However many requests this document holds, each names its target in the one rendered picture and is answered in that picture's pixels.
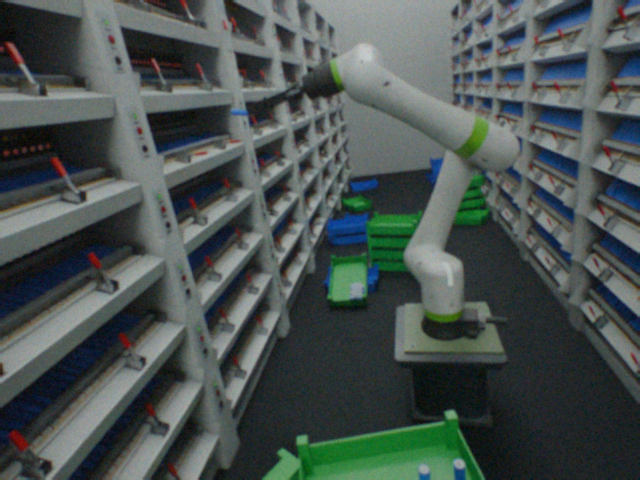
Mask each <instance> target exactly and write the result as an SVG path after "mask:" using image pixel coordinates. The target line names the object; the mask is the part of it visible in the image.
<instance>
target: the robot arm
mask: <svg viewBox="0 0 640 480"><path fill-rule="evenodd" d="M318 62H319V65H318V66H317V65H316V67H315V68H314V72H311V73H308V74H303V75H302V78H301V79H302V85H299V84H295V85H292V86H291V87H290V88H287V89H286V90H285V91H283V92H281V93H278V94H276V95H274V96H271V97H269V98H265V97H263V100H261V101H258V102H256V103H253V104H252V105H249V106H247V107H245V108H246V111H247V113H248V115H249V116H250V115H254V114H255V115H256V114H258V113H261V112H263V111H266V110H269V109H271V108H272V110H273V109H274V106H278V105H280V104H283V103H285V102H288V101H293V100H295V99H300V98H303V94H306V95H307V97H308V98H309V100H315V99H317V98H320V97H322V96H323V98H324V99H325V98H327V97H329V98H330V99H332V95H335V94H338V93H341V92H343V91H347V94H348V96H349V97H350V98H351V99H352V100H353V101H355V102H357V103H359V104H362V105H365V106H368V107H370V108H373V109H375V110H378V111H380V112H382V113H385V114H389V115H391V116H393V117H395V118H397V119H399V120H401V121H403V122H405V123H406V124H408V125H410V126H412V127H414V128H415V129H417V130H419V131H421V132H422V133H424V134H425V135H427V136H428V137H429V138H431V139H432V140H434V141H435V142H436V143H438V144H439V145H441V146H444V147H445V148H446V152H445V156H444V159H443V163H442V167H441V170H440V173H439V176H438V179H437V182H436V184H435V187H434V190H433V193H432V195H431V198H430V201H429V203H428V205H427V208H426V210H425V213H424V215H423V216H422V218H421V220H420V223H419V227H418V229H417V231H416V233H415V235H414V236H413V238H412V240H411V242H410V244H409V246H408V247H407V248H406V250H405V252H404V263H405V265H406V267H407V269H408V270H409V271H410V272H411V274H412V275H413V276H414V277H415V278H416V280H418V281H419V282H420V283H421V286H422V301H423V308H424V310H425V315H424V318H423V319H422V322H421V327H422V331H423V332H424V333H425V334H426V335H427V336H428V337H430V338H432V339H435V340H441V341H452V340H457V339H460V338H462V337H464V336H467V337H469V338H470V339H476V338H477V336H478V333H480V332H479V330H480V329H485V325H486V324H493V325H507V318H498V317H485V314H483V313H481V314H480V313H478V309H473V308H465V288H464V276H463V265H462V262H461V261H460V260H459V259H458V258H456V257H455V256H452V255H450V254H448V253H446V252H444V249H445V246H446V243H447V240H448V236H449V233H450V230H451V227H452V224H453V222H454V219H455V216H456V215H457V212H458V209H459V207H460V205H461V202H462V200H463V195H464V193H465V191H466V189H467V187H468V185H469V183H470V181H471V179H472V178H473V176H474V174H475V172H476V170H477V168H480V169H482V170H484V171H487V172H501V171H504V170H506V169H508V168H509V167H511V166H512V165H513V164H514V163H515V161H516V160H517V158H518V155H519V151H520V145H519V141H518V139H517V137H516V136H515V135H514V134H513V133H511V132H509V131H507V130H505V129H503V128H501V127H500V126H498V125H496V124H494V123H491V122H489V121H487V120H485V119H483V118H481V117H479V116H477V115H475V114H473V113H470V112H468V111H466V110H463V109H461V108H458V107H456V106H453V105H450V104H446V103H443V102H441V101H439V100H437V99H435V98H433V97H431V96H429V95H427V94H425V93H424V92H422V91H420V90H418V89H416V88H414V87H413V86H411V85H409V84H408V83H406V82H404V81H403V80H401V79H400V78H398V77H397V76H396V75H395V74H393V73H392V72H390V71H389V70H387V69H384V68H383V67H384V62H383V57H382V55H381V53H380V51H379V50H378V49H377V48H376V47H374V46H372V45H370V44H361V45H358V46H356V47H354V48H353V49H352V50H350V51H349V52H347V53H346V54H344V55H342V56H340V57H338V58H336V59H333V60H331V61H328V62H326V63H323V62H322V60H321V58H320V59H318Z"/></svg>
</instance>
